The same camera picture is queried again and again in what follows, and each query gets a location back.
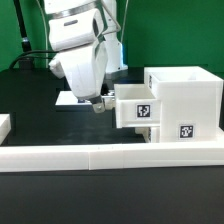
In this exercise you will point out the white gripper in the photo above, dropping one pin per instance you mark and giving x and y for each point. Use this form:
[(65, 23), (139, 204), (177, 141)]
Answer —
[(77, 39)]

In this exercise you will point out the white drawer box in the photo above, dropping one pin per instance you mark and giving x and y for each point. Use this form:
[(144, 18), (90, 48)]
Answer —
[(135, 106), (150, 134)]

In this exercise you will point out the white front drawer box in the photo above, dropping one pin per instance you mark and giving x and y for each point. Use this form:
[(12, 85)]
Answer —
[(150, 134)]

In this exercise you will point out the white drawer cabinet housing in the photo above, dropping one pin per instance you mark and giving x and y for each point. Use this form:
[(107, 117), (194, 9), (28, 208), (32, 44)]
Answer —
[(190, 102)]

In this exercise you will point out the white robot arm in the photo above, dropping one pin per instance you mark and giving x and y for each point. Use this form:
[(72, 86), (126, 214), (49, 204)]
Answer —
[(57, 9)]

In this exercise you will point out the fiducial marker sheet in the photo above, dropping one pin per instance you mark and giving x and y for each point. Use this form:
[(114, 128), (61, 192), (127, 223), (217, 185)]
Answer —
[(66, 98)]

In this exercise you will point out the black pole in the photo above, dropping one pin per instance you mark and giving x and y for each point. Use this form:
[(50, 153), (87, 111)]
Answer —
[(26, 46)]

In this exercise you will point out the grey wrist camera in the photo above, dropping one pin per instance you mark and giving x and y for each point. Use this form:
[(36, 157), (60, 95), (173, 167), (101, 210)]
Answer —
[(56, 68)]

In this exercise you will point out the white fence wall frame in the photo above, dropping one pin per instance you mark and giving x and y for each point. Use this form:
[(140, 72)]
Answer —
[(114, 156)]

